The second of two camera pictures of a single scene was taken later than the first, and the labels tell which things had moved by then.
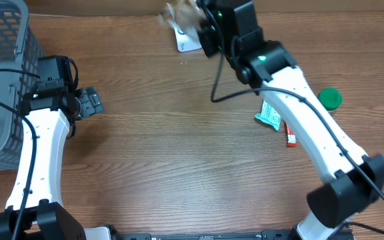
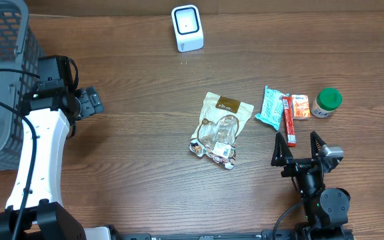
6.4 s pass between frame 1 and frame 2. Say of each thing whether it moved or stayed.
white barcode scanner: stayed
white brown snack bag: moved
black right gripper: moved
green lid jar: stayed
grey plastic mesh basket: stayed
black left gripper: stayed
